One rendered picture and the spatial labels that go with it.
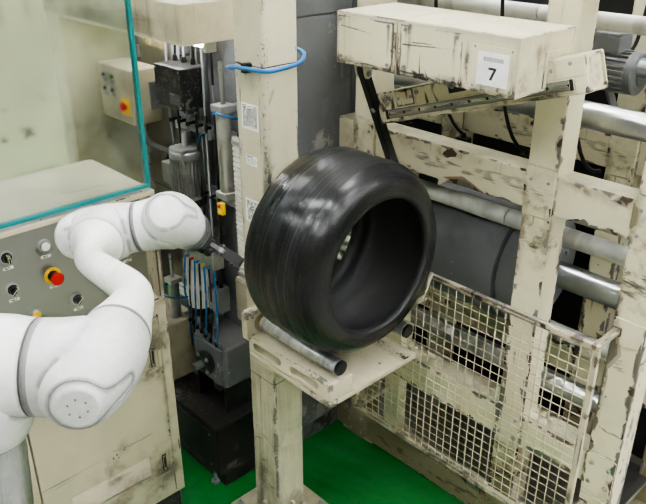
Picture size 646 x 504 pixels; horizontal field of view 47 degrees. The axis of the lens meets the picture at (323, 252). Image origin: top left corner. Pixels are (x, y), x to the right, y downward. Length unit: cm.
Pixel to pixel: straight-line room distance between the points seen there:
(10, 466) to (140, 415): 154
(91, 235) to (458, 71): 99
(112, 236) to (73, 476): 129
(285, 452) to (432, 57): 145
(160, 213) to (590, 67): 108
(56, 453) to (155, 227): 125
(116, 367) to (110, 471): 173
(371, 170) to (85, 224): 78
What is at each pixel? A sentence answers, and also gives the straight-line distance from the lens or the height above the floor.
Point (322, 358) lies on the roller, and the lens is 210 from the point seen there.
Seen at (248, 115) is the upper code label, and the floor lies 151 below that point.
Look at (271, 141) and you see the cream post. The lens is 214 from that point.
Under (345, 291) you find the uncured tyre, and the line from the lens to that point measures 236.
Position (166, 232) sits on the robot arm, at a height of 150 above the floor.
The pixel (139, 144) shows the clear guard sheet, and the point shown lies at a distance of 231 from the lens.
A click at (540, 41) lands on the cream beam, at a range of 191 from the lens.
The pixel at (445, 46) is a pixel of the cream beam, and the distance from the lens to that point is 196.
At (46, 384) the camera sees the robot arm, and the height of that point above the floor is 155.
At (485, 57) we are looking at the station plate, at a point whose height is 173.
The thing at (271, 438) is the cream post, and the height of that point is 39.
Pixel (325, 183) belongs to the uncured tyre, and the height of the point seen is 142.
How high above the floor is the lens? 209
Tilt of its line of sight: 26 degrees down
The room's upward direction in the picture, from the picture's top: straight up
